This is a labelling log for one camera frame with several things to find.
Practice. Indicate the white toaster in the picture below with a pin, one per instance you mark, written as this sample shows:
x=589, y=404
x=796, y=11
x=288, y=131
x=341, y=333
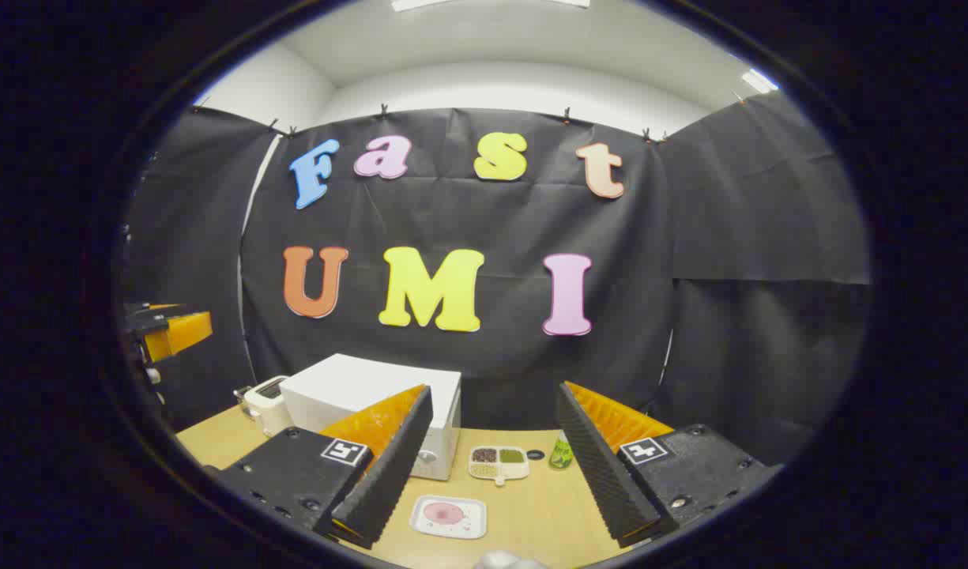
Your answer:
x=269, y=407

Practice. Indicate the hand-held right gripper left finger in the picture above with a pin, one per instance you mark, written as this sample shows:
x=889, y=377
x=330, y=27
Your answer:
x=389, y=482

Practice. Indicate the ceiling light panel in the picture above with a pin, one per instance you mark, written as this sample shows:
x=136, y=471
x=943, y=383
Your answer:
x=758, y=80
x=416, y=4

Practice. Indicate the green drink bottle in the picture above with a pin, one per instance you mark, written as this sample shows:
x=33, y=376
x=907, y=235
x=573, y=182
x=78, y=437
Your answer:
x=561, y=454

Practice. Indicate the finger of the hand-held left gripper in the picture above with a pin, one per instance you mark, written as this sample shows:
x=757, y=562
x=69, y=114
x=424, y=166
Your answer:
x=179, y=333

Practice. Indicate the white divided dish of beans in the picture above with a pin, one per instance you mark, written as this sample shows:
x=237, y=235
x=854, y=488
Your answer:
x=499, y=466

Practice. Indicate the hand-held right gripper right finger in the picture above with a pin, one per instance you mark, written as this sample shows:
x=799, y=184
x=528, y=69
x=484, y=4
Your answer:
x=602, y=474

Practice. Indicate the white microwave oven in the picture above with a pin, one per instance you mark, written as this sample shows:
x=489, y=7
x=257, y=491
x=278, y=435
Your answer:
x=349, y=387

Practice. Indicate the white plate with pink food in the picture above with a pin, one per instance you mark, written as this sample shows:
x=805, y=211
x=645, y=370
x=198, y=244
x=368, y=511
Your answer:
x=448, y=515

